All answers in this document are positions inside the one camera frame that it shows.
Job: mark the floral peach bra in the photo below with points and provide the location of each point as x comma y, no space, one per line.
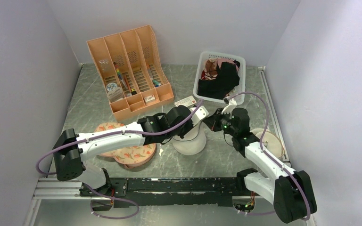
132,156

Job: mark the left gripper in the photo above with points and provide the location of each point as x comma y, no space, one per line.
190,125

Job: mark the white plastic basket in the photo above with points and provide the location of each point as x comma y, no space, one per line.
236,92

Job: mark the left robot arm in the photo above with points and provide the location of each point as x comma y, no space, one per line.
72,150

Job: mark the orange plastic file organizer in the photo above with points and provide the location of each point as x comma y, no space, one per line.
136,53

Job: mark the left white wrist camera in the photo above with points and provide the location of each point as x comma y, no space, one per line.
199,115

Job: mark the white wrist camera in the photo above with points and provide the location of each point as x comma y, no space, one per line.
199,115
229,107

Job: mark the small white staples box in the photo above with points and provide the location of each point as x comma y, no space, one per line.
149,98

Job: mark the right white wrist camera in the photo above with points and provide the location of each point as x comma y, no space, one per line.
229,107

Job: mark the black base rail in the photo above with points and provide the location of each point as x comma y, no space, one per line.
223,192

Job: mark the round patterned tape roll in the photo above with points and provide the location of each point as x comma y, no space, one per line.
112,86

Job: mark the beige bra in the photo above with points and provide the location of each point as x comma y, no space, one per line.
271,142

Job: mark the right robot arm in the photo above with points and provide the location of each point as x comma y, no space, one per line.
289,191

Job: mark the rainbow coloured pen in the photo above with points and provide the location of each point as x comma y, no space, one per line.
120,76

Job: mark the white mesh laundry bag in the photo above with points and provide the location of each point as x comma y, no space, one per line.
192,143

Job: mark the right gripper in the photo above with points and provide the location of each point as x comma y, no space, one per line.
212,121

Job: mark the pink bra in basket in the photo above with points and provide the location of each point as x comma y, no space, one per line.
209,71

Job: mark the white grey deli box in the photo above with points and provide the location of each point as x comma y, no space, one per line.
187,102

